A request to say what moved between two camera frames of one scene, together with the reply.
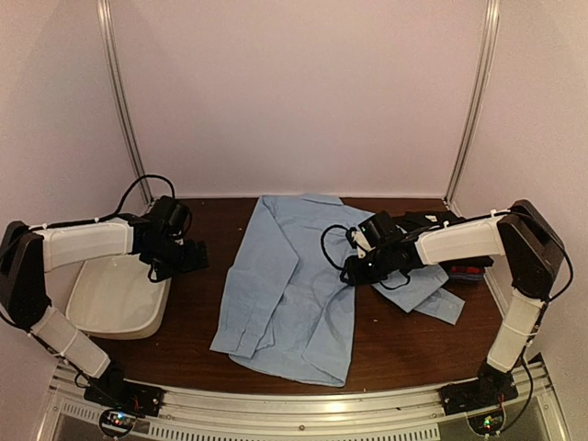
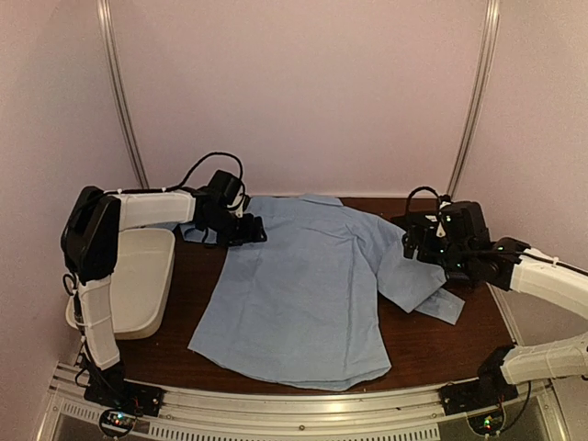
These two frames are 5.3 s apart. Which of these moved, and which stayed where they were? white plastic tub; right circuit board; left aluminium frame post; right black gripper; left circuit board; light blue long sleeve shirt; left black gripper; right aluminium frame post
Moved: left black gripper; right black gripper; light blue long sleeve shirt
Stayed: left circuit board; right aluminium frame post; left aluminium frame post; white plastic tub; right circuit board
